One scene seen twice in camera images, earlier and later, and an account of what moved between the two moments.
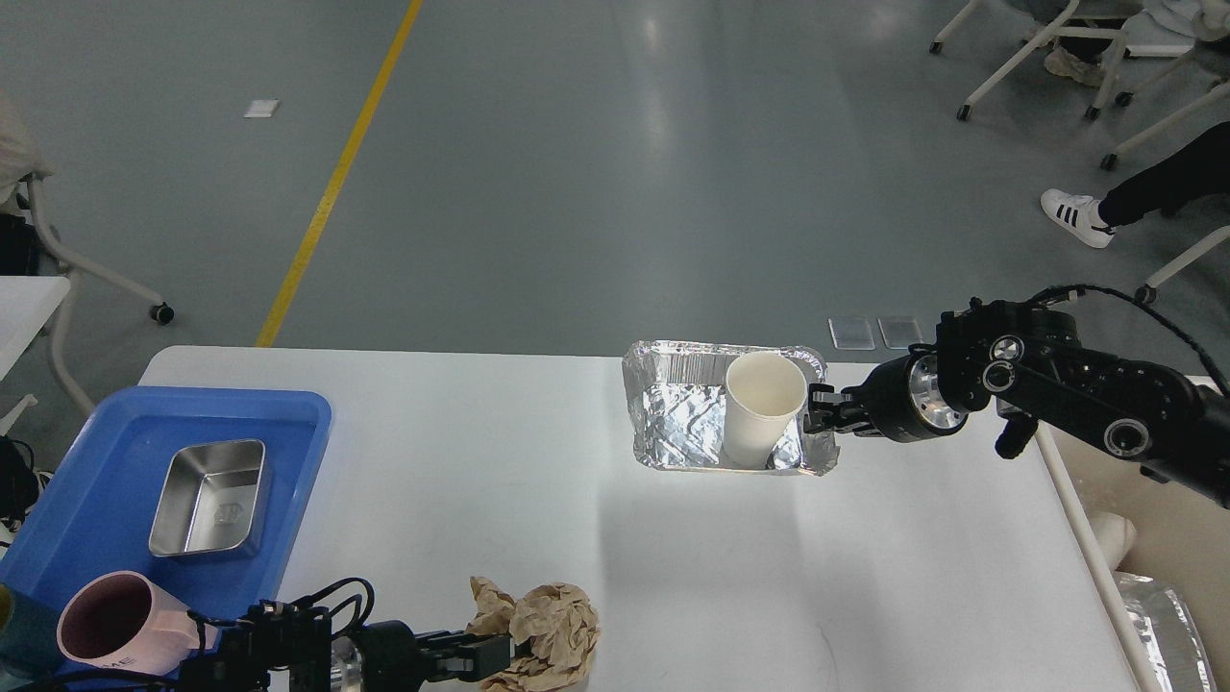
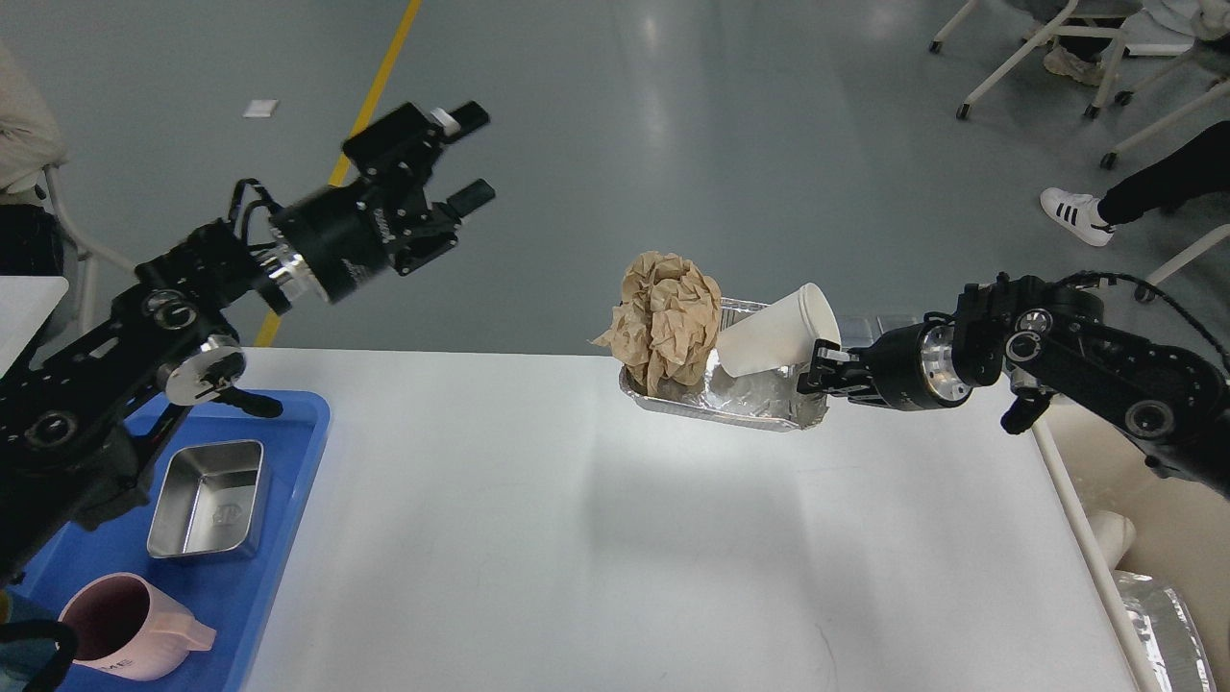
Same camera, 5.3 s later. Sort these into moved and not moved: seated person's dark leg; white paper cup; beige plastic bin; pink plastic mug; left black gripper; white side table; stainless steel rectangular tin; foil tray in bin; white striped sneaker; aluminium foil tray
Moved: left black gripper; white paper cup; aluminium foil tray
Not moved: white side table; foil tray in bin; beige plastic bin; pink plastic mug; seated person's dark leg; stainless steel rectangular tin; white striped sneaker
